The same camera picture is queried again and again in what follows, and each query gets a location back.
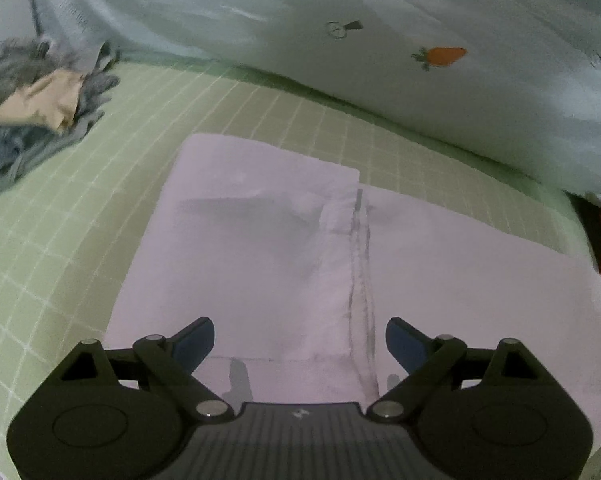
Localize light pink garment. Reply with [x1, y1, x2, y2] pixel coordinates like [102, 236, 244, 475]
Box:
[104, 133, 601, 445]

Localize green checked bed sheet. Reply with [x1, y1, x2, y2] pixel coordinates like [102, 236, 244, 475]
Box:
[0, 63, 594, 479]

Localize blue denim jeans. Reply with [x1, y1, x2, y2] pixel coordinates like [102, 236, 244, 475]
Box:
[0, 125, 53, 180]

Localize grey knit garment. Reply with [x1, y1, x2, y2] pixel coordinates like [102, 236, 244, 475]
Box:
[0, 37, 119, 194]

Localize beige garment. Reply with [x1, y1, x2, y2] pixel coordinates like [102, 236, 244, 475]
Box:
[0, 68, 86, 134]

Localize mint carrot print duvet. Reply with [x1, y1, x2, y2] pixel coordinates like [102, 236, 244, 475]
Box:
[32, 0, 601, 194]

